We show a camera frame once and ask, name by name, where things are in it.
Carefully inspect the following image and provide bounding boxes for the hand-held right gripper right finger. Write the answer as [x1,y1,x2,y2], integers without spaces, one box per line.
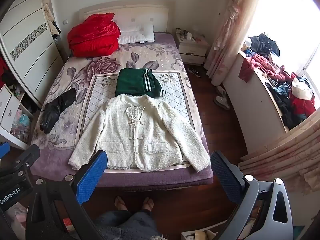
[211,151,293,240]

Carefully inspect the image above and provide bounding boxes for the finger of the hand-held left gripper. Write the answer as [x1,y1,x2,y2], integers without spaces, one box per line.
[0,144,41,178]
[0,142,10,160]

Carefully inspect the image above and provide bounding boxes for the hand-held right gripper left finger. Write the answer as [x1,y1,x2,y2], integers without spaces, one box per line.
[25,150,108,240]

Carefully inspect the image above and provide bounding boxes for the white tweed jacket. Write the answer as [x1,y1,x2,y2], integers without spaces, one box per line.
[68,94,211,173]

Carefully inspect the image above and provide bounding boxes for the red hanging clothes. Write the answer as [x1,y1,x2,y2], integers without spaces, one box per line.
[0,56,9,88]

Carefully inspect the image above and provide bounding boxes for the pile of clothes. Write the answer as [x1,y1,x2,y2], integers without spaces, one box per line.
[239,33,317,130]

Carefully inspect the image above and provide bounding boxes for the white shelf unit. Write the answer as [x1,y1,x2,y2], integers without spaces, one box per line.
[0,84,34,150]

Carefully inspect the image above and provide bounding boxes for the black leather garment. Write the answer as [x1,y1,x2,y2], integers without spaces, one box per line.
[40,88,77,134]

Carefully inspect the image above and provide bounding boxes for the person's legs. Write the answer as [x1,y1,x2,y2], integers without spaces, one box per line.
[92,196,162,240]

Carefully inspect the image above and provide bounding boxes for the white cardboard box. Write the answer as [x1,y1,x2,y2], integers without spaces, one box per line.
[181,229,218,240]

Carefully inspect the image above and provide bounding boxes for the pink floral curtain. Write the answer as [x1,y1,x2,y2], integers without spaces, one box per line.
[239,120,320,188]
[205,0,265,85]

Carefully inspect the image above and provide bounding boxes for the white window ledge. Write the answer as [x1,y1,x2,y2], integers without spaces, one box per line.
[222,51,290,153]

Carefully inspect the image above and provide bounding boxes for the green folded garment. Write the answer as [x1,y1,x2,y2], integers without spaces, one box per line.
[115,68,167,98]

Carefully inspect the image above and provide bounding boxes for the white wardrobe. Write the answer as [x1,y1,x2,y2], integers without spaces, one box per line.
[0,0,65,108]

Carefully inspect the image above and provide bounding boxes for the white nightstand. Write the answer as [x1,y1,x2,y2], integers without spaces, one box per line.
[175,29,209,65]

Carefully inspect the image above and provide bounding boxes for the red quilt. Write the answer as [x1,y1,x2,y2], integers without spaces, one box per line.
[67,12,121,58]

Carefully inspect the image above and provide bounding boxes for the beige hanging garment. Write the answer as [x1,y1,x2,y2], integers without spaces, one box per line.
[42,0,62,36]

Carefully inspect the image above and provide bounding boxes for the white pillow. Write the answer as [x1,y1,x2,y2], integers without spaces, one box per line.
[117,23,155,44]

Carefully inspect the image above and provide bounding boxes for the white bed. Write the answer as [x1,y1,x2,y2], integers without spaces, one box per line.
[30,1,215,188]

